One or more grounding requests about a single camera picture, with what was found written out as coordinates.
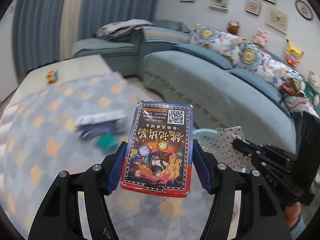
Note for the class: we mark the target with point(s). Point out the teal blue sofa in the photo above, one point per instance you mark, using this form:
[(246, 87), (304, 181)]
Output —
[(163, 57)]

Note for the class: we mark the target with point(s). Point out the grey scallop pattern tablecloth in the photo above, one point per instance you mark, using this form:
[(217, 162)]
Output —
[(43, 142)]

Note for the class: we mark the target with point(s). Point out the light blue plastic basket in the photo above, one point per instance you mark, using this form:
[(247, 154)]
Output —
[(213, 142)]

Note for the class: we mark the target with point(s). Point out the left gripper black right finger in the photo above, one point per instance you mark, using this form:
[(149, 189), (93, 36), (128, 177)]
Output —
[(260, 214)]

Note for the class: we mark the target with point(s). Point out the folded grey blanket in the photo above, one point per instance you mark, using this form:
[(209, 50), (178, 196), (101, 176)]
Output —
[(116, 29)]

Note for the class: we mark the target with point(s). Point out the yellow pikachu plush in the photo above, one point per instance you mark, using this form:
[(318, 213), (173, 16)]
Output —
[(293, 55)]

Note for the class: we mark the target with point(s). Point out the small dark framed picture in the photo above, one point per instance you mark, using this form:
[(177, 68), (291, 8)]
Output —
[(253, 7)]

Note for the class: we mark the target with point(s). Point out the red blue card box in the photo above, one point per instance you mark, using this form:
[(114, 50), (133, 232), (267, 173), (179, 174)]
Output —
[(158, 158)]

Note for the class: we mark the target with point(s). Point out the round black framed picture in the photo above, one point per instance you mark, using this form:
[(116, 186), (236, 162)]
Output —
[(304, 10)]

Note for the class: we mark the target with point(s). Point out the brown monkey plush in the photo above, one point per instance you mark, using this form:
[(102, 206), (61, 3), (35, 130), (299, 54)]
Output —
[(233, 27)]

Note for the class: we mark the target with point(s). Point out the pink plush toy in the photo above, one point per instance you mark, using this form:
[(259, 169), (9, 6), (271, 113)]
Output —
[(260, 38)]

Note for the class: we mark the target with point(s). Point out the blue window curtains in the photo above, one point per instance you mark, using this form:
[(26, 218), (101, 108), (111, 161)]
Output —
[(45, 30)]

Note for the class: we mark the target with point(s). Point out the colourful puzzle cube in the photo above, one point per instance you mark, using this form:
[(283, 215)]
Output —
[(52, 77)]

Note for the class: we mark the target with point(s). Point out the white teddy bear plush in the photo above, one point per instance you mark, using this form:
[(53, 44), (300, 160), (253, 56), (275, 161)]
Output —
[(310, 87)]

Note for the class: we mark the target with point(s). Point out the white black dotted carton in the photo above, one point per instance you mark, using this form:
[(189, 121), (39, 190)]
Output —
[(238, 161)]

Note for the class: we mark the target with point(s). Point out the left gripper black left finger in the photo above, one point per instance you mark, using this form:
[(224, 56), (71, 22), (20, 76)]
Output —
[(58, 216)]

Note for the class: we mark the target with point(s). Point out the blue white milk carton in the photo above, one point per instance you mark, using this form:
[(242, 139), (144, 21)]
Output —
[(94, 125)]

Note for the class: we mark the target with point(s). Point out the small teal packet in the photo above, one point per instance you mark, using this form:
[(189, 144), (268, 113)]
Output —
[(107, 143)]

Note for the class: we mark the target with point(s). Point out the floral long cushion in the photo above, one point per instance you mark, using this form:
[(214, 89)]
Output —
[(242, 53)]

